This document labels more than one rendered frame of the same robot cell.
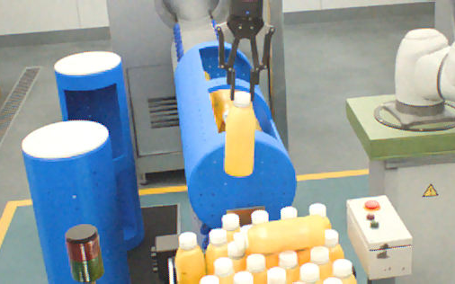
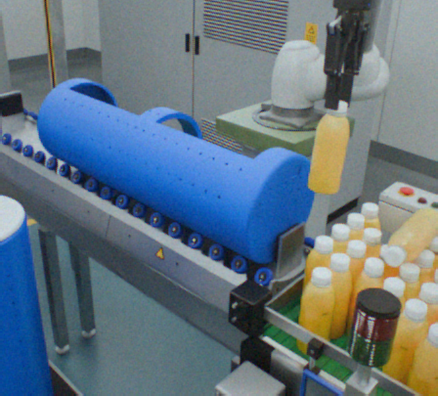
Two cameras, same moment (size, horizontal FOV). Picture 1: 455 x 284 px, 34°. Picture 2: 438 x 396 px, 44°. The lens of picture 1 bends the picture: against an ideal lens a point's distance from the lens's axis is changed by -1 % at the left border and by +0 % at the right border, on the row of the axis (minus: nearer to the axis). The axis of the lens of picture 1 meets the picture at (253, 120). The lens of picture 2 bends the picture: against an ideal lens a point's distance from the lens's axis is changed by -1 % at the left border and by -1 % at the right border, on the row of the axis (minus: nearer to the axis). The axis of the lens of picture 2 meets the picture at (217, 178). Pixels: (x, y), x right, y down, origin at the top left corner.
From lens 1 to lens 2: 136 cm
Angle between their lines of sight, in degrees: 38
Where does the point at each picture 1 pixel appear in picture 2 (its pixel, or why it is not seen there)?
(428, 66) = (317, 70)
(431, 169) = not seen: hidden behind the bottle
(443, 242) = (319, 220)
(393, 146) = (307, 147)
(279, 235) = (425, 237)
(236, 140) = (339, 154)
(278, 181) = (306, 194)
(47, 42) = not seen: outside the picture
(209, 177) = (264, 207)
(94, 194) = (28, 278)
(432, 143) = not seen: hidden behind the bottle
